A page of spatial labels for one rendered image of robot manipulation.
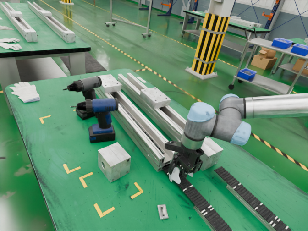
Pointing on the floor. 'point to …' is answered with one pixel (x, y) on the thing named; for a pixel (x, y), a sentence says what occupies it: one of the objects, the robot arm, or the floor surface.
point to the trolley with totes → (280, 44)
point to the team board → (131, 23)
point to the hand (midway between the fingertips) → (176, 175)
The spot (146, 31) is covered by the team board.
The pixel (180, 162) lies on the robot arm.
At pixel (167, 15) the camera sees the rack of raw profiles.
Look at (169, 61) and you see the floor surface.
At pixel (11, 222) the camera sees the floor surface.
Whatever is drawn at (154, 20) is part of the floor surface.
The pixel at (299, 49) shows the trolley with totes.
